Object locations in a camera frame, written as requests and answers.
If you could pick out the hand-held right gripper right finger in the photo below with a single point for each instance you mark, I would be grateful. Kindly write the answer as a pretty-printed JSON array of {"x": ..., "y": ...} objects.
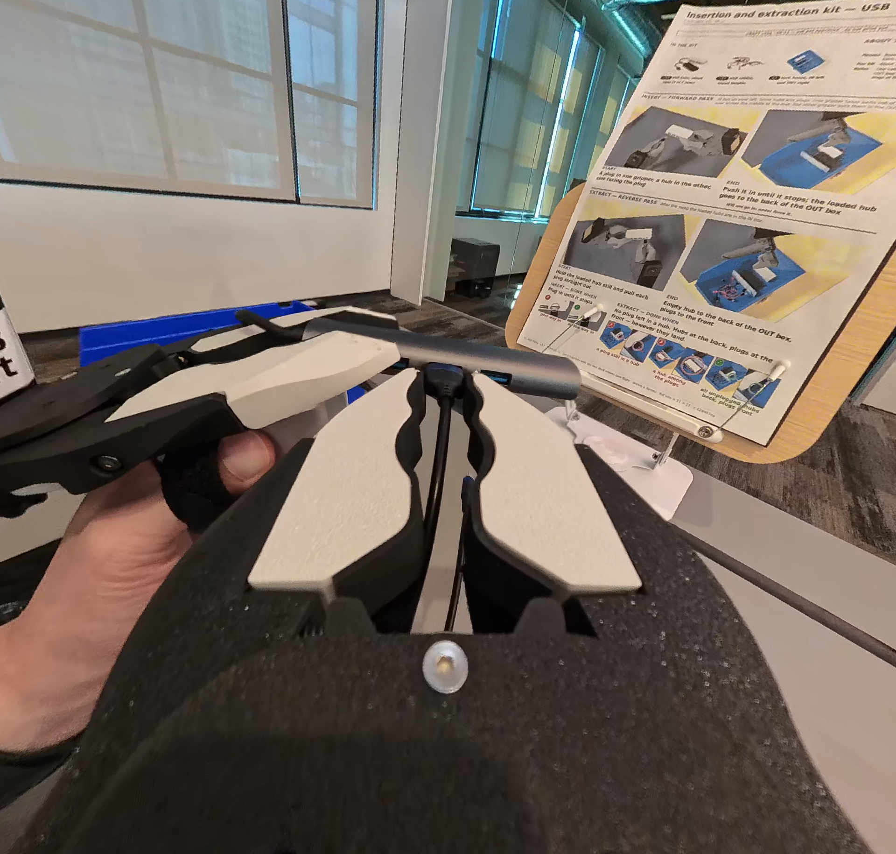
[{"x": 553, "y": 511}]

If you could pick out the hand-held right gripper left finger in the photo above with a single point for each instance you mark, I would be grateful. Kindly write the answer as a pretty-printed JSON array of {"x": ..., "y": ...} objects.
[{"x": 336, "y": 511}]

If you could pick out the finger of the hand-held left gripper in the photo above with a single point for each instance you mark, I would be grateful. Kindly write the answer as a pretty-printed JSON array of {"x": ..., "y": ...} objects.
[
  {"x": 350, "y": 318},
  {"x": 294, "y": 378}
]

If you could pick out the blue plastic bin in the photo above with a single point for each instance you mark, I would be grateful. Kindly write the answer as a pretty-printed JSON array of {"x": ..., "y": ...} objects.
[{"x": 140, "y": 339}]

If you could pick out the dark grey usb hub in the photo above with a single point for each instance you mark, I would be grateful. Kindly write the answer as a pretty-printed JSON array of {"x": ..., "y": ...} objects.
[{"x": 504, "y": 367}]

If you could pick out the person's left hand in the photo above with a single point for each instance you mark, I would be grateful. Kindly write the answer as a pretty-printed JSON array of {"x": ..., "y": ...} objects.
[{"x": 105, "y": 574}]

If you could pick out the black low cabinet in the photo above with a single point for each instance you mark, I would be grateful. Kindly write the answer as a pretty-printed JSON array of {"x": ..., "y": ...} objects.
[{"x": 476, "y": 266}]

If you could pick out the narrow side window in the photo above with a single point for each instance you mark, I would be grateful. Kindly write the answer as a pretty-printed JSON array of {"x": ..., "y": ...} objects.
[{"x": 532, "y": 97}]

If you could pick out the white stand with wooden board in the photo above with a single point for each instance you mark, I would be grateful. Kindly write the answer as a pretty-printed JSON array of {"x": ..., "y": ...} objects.
[{"x": 826, "y": 413}]

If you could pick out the large gridded window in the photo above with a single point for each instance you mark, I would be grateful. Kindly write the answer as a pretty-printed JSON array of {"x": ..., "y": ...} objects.
[{"x": 175, "y": 62}]

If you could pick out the black wristband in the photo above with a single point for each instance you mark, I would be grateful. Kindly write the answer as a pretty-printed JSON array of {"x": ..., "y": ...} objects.
[{"x": 28, "y": 763}]

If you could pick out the printed instruction sheet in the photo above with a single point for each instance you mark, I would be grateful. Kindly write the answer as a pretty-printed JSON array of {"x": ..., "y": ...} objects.
[{"x": 700, "y": 188}]

